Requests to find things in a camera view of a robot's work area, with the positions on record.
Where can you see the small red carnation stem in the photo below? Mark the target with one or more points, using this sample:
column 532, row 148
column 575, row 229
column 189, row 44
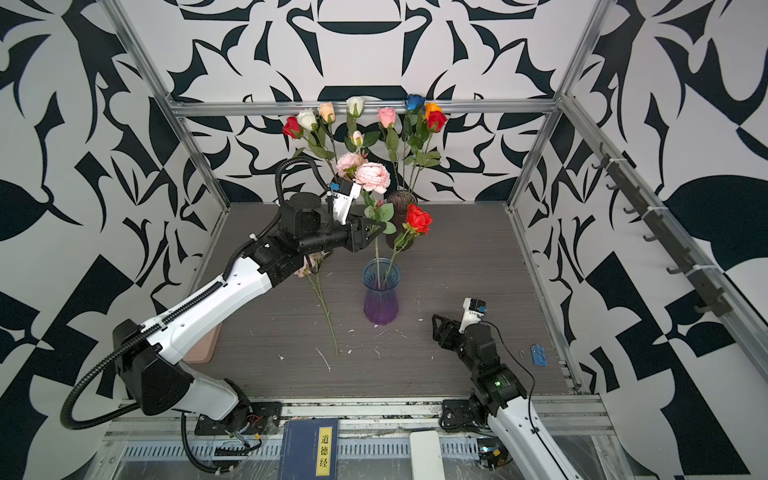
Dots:
column 417, row 224

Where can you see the blue book yellow label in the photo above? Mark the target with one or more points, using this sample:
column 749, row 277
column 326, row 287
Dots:
column 309, row 450

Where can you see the pink peony flower stem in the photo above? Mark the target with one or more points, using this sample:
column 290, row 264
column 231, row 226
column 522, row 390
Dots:
column 311, row 269

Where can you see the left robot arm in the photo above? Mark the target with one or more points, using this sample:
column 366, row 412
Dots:
column 154, row 371

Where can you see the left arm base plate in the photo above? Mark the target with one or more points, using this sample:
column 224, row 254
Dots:
column 258, row 418

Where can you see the pink rose stem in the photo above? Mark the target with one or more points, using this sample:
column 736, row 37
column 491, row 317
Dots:
column 387, row 118

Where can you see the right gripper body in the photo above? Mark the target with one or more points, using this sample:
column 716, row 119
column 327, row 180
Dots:
column 464, row 351

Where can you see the blue purple glass vase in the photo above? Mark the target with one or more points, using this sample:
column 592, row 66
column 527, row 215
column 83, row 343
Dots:
column 381, row 279

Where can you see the white rectangular device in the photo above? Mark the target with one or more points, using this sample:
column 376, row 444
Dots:
column 426, row 456

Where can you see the black wall hook rail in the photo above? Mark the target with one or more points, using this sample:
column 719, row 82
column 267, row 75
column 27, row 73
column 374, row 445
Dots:
column 720, row 295

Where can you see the blue rose stem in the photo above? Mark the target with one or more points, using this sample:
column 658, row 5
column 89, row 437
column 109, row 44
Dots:
column 412, row 135

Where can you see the white rose stem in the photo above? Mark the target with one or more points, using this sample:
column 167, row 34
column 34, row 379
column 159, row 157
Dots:
column 356, row 141
column 317, row 134

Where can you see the orange rose stem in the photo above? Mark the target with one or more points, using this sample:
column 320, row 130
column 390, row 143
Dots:
column 431, row 107

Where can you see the dark purple glass vase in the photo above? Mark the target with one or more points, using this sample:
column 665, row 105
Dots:
column 401, row 201

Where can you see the large red rose stem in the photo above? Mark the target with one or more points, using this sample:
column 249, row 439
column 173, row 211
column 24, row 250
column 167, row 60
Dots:
column 429, row 156

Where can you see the pink rectangular block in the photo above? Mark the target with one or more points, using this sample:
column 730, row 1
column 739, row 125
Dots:
column 202, row 352

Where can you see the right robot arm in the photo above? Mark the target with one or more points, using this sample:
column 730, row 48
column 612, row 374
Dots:
column 501, row 403

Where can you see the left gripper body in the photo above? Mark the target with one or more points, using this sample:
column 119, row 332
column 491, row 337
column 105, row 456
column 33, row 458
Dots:
column 354, row 241

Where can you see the peach rose stem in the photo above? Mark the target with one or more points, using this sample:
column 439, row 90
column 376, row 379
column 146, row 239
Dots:
column 327, row 114

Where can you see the small blue object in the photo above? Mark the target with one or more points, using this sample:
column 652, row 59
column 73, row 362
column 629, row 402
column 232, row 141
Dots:
column 538, row 355

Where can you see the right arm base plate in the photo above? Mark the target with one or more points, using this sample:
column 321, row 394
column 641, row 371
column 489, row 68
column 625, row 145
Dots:
column 463, row 415

